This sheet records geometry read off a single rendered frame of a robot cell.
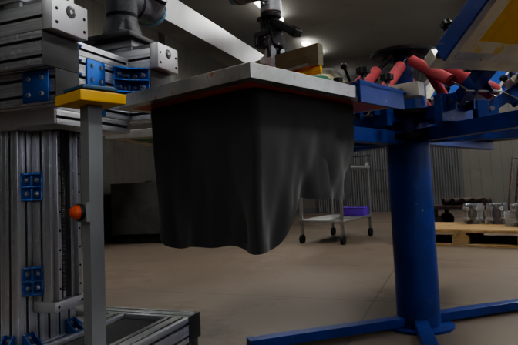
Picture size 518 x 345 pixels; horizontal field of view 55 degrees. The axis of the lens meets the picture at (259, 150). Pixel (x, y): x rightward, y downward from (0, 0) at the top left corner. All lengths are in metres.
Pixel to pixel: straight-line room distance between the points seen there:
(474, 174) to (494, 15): 9.41
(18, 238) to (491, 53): 1.70
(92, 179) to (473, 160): 10.20
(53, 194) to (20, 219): 0.12
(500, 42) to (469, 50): 0.11
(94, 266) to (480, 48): 1.43
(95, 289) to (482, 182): 10.21
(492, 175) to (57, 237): 10.09
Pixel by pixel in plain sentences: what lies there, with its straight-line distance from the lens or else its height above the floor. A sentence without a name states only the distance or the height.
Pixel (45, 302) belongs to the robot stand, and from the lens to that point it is 1.76.
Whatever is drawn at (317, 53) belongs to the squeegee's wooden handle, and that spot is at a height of 1.11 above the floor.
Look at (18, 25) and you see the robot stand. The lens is 1.50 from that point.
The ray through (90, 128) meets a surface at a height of 0.86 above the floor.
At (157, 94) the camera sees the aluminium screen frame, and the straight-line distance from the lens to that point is 1.44.
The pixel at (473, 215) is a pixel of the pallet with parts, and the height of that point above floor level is 0.26.
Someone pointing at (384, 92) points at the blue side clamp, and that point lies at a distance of 1.70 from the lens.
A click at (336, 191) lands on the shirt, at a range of 1.58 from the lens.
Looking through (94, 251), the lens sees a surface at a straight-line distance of 1.36.
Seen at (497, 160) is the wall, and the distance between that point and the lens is 11.19.
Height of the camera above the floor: 0.70
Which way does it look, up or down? 4 degrees up
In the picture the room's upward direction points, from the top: 2 degrees counter-clockwise
